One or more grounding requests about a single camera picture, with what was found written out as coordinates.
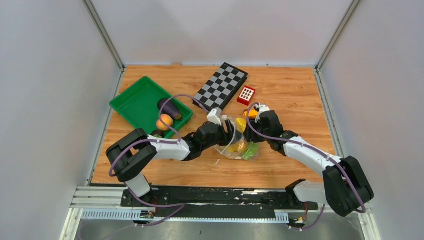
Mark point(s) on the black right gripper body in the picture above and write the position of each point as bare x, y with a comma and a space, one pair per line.
256, 126

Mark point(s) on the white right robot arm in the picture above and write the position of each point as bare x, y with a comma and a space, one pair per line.
345, 187

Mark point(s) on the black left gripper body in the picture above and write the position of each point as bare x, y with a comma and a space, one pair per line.
217, 141

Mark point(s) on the red white toy block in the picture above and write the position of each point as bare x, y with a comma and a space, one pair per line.
246, 95

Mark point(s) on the yellow toy block car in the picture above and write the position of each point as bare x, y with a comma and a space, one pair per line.
251, 114

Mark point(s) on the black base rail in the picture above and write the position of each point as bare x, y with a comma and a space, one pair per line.
224, 202

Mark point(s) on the green fake leaf vegetable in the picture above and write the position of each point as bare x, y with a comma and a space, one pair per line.
252, 151

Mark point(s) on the brown fake potato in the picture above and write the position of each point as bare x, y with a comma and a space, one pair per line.
238, 147

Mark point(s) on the dark purple fake eggplant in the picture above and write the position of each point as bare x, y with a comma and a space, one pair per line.
169, 109

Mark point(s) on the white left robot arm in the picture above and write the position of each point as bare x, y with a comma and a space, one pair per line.
130, 155

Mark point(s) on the white slotted cable duct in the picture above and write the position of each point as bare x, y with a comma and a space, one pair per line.
139, 215

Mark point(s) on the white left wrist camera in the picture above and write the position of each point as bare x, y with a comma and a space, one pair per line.
214, 116

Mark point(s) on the black grey checkerboard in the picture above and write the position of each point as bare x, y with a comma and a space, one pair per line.
219, 90

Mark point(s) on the pink fake peach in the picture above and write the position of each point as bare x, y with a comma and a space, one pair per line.
164, 122

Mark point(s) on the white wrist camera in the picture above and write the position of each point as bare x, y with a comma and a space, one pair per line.
261, 108
214, 116

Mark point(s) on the yellow fake banana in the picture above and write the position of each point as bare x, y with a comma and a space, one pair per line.
240, 124

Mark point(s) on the clear zip top bag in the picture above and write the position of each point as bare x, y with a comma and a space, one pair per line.
222, 149

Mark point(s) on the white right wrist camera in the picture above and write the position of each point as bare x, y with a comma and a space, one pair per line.
261, 108

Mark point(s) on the green plastic tray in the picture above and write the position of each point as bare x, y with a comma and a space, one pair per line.
138, 104

